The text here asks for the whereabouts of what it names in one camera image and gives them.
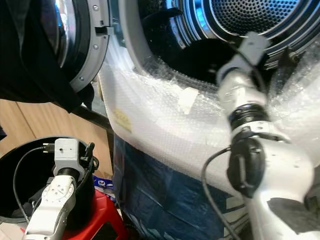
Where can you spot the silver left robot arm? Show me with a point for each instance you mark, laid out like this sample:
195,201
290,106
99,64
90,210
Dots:
55,205

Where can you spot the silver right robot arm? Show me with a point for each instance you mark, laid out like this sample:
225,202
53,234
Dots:
270,165

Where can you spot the bubble-wrapped front-load washing machine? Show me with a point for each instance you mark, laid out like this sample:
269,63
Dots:
130,40

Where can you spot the blue and white package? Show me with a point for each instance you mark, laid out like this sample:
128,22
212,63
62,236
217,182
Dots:
105,184

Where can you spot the black metal bar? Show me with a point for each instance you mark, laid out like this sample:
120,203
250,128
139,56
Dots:
90,117

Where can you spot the yellow rectangular sticker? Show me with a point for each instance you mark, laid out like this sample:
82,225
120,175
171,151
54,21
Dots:
122,120

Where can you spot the wooden cabinet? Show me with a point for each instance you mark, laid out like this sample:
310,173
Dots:
35,130

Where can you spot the red plastic stool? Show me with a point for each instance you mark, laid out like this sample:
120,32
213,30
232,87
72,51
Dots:
105,220

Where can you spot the black plastic bucket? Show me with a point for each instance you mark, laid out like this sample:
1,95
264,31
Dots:
15,165

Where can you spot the clear bubble wrap sheet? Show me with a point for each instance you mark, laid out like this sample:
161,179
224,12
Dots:
160,125

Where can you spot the blue plastic packing film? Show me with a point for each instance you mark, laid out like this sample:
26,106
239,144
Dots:
160,200

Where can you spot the dark hanging cloth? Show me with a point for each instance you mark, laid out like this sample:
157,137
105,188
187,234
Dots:
2,132

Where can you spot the grey round washer door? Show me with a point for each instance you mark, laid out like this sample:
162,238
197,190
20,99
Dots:
97,55

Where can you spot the white tape piece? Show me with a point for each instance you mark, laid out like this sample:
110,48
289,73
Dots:
186,99

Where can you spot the large black draped garment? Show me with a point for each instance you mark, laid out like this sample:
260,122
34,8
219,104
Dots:
25,50

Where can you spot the perforated steel washer drum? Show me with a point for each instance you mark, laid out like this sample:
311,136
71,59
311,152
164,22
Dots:
250,15

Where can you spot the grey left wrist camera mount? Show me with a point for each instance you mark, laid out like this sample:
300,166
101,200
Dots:
66,151

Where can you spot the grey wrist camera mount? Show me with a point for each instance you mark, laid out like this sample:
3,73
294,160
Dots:
252,47
66,151

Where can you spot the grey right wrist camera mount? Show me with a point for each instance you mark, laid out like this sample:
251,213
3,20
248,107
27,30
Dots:
252,47

